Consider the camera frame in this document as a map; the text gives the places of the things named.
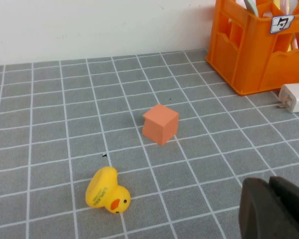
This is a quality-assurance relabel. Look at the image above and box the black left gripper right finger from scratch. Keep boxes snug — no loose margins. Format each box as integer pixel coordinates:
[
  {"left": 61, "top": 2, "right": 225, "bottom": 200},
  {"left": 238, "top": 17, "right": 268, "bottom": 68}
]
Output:
[{"left": 269, "top": 176, "right": 299, "bottom": 239}]

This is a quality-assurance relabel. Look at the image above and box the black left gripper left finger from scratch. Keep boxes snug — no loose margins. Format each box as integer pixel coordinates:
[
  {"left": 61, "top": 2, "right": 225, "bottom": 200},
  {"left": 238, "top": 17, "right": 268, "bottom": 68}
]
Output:
[{"left": 239, "top": 177, "right": 299, "bottom": 239}]

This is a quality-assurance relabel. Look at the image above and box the orange plastic cutlery holder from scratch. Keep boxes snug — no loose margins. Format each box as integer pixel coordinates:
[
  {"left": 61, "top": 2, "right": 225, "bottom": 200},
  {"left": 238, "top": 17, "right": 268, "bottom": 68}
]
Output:
[{"left": 205, "top": 0, "right": 299, "bottom": 97}]

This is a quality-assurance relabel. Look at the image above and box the white power adapter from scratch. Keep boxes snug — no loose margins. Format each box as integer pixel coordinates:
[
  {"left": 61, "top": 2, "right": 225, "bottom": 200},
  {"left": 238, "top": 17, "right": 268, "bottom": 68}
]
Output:
[{"left": 278, "top": 83, "right": 299, "bottom": 114}]

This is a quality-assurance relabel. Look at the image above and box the orange foam cube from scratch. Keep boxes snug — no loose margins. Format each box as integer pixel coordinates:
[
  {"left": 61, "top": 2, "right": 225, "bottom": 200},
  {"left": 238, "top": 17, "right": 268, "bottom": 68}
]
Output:
[{"left": 142, "top": 104, "right": 179, "bottom": 146}]

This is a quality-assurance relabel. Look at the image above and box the yellow rubber duck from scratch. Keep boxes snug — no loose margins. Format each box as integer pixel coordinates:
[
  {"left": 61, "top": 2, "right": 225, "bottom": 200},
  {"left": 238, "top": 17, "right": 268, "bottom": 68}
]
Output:
[{"left": 85, "top": 166, "right": 132, "bottom": 215}]

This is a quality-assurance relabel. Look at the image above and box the pink plastic spoon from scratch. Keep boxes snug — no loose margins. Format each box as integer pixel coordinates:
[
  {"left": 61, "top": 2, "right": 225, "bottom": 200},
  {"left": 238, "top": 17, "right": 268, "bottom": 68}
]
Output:
[{"left": 290, "top": 32, "right": 299, "bottom": 53}]

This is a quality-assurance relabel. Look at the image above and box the spoon label sticker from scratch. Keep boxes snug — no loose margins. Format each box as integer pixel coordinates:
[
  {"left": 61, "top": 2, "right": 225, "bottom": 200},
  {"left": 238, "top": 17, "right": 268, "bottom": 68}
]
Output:
[{"left": 269, "top": 14, "right": 296, "bottom": 34}]

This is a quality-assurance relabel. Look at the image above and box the mint green plastic spoon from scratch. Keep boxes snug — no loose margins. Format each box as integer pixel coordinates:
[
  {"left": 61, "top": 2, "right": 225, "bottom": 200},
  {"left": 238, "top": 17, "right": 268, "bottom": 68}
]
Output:
[{"left": 243, "top": 0, "right": 259, "bottom": 17}]

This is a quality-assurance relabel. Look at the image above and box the grey grid tablecloth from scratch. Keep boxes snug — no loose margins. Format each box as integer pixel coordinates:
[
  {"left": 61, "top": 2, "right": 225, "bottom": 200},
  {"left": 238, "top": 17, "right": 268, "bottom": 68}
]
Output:
[{"left": 0, "top": 49, "right": 299, "bottom": 239}]

